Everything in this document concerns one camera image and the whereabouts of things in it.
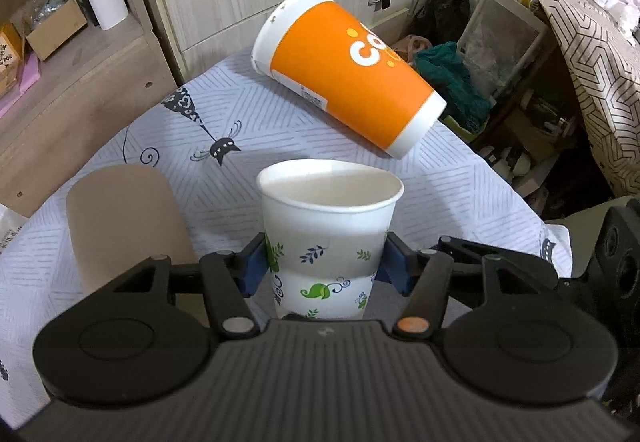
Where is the white plastic storage rack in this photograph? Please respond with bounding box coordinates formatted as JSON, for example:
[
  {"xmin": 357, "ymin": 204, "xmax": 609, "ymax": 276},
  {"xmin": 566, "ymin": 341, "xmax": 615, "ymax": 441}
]
[{"xmin": 458, "ymin": 0, "xmax": 549, "ymax": 102}]

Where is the beige tumbler cup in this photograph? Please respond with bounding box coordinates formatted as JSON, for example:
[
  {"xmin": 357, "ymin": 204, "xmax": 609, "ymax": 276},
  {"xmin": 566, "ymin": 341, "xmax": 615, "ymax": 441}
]
[{"xmin": 66, "ymin": 165, "xmax": 198, "ymax": 294}]

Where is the teal green cloth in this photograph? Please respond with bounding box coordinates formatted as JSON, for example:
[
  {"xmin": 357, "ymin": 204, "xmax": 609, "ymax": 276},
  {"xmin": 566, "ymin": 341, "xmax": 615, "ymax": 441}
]
[{"xmin": 413, "ymin": 41, "xmax": 491, "ymax": 134}]

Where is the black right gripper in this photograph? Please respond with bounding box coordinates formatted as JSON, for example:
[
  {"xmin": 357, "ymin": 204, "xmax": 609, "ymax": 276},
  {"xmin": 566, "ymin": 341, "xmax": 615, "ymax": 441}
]
[{"xmin": 438, "ymin": 199, "xmax": 639, "ymax": 422}]

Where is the geometric patterned cloth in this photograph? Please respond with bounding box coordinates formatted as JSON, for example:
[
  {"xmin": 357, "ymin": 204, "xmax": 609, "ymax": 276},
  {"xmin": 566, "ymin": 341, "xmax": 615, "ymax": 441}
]
[{"xmin": 540, "ymin": 0, "xmax": 639, "ymax": 196}]

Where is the white patterned tablecloth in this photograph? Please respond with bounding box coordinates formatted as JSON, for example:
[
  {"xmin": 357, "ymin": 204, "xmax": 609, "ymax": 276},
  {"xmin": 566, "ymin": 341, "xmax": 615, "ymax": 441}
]
[{"xmin": 1, "ymin": 51, "xmax": 573, "ymax": 427}]

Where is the small cardboard box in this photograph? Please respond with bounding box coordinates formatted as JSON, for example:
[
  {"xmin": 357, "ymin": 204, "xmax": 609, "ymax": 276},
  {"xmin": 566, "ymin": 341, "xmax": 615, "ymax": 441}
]
[{"xmin": 26, "ymin": 0, "xmax": 88, "ymax": 61}]

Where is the white paper cup leaf print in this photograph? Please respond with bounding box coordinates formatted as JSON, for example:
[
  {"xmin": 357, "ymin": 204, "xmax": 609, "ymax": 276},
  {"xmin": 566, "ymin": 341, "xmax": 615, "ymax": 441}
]
[{"xmin": 256, "ymin": 159, "xmax": 405, "ymax": 320}]

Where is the small wooden floral box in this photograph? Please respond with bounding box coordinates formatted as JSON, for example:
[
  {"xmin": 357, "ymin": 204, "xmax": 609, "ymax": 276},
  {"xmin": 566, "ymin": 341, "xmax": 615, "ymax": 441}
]
[{"xmin": 0, "ymin": 20, "xmax": 24, "ymax": 95}]

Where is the pink flat box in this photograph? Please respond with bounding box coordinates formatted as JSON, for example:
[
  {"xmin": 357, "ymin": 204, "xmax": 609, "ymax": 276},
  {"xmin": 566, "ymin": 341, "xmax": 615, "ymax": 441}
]
[{"xmin": 0, "ymin": 52, "xmax": 41, "ymax": 117}]

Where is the black bag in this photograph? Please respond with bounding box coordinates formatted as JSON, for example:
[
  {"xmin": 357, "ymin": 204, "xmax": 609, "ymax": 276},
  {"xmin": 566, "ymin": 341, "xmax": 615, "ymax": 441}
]
[{"xmin": 408, "ymin": 0, "xmax": 471, "ymax": 46}]

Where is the orange paper cup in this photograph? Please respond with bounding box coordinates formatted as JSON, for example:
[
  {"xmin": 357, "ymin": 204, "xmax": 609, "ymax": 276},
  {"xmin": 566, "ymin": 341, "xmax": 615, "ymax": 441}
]
[{"xmin": 250, "ymin": 0, "xmax": 446, "ymax": 159}]

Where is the wooden shelf unit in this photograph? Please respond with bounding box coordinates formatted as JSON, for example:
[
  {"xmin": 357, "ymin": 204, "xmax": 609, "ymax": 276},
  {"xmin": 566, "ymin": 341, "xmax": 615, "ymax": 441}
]
[{"xmin": 1, "ymin": 0, "xmax": 176, "ymax": 217}]

